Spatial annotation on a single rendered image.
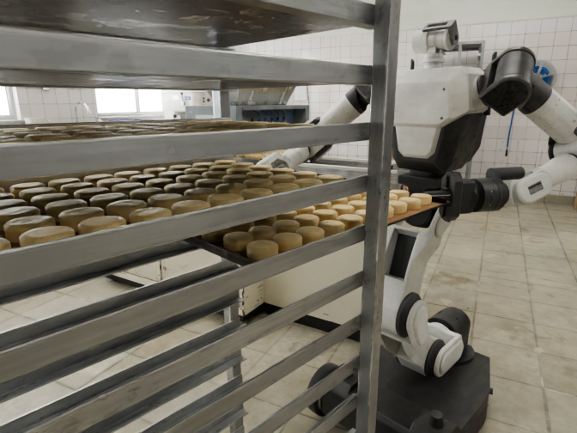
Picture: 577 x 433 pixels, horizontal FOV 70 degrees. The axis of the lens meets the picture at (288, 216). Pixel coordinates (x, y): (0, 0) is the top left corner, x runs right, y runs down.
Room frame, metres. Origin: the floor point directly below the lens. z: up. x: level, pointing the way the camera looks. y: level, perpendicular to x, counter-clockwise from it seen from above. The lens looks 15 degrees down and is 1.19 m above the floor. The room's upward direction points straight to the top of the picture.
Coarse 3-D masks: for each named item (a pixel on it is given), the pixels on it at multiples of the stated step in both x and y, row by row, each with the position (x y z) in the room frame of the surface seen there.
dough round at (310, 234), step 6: (300, 228) 0.71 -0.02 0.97; (306, 228) 0.71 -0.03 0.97; (312, 228) 0.71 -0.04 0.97; (318, 228) 0.71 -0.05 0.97; (300, 234) 0.68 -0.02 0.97; (306, 234) 0.67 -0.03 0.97; (312, 234) 0.67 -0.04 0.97; (318, 234) 0.68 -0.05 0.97; (324, 234) 0.69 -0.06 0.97; (306, 240) 0.67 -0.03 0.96; (312, 240) 0.67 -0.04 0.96
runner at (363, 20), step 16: (240, 0) 0.54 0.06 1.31; (256, 0) 0.54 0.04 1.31; (272, 0) 0.56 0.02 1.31; (288, 0) 0.58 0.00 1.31; (304, 0) 0.60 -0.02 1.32; (320, 0) 0.62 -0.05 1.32; (336, 0) 0.65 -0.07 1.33; (352, 0) 0.67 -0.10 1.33; (320, 16) 0.64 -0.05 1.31; (336, 16) 0.65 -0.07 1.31; (352, 16) 0.67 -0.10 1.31; (368, 16) 0.70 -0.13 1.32
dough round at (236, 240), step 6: (228, 234) 0.67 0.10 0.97; (234, 234) 0.67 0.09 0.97; (240, 234) 0.67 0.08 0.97; (246, 234) 0.67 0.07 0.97; (228, 240) 0.64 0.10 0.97; (234, 240) 0.64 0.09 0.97; (240, 240) 0.64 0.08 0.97; (246, 240) 0.65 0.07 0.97; (252, 240) 0.66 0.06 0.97; (228, 246) 0.64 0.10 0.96; (234, 246) 0.64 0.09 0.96; (240, 246) 0.64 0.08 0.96
